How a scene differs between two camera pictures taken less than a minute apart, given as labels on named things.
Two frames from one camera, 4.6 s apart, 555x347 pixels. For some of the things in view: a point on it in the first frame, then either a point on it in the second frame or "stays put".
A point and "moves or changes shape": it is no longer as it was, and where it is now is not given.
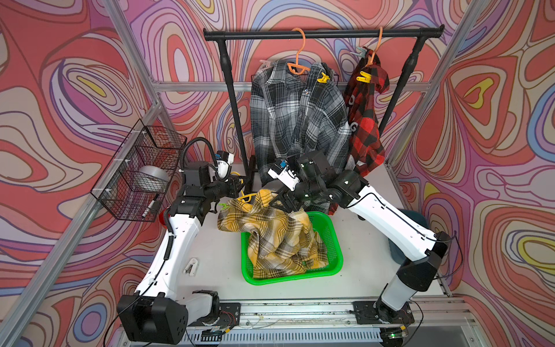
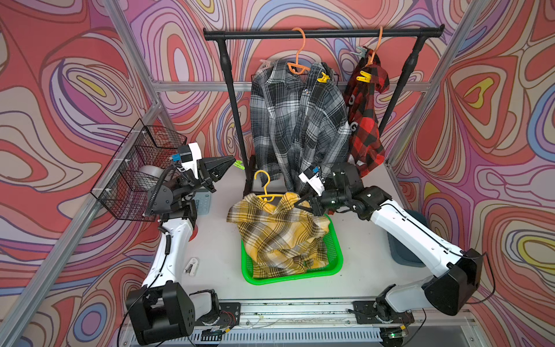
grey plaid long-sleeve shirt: x=294 y=113 stays put
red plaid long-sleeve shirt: x=366 y=79 stays put
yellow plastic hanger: x=245 y=199 -> x=266 y=197
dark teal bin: x=419 y=219 stays put
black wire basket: x=137 y=180 stays put
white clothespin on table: x=191 y=266 stays put
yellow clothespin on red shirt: x=366 y=77 stays put
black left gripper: x=233 y=186 -> x=216 y=174
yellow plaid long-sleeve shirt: x=281 y=243 moves or changes shape
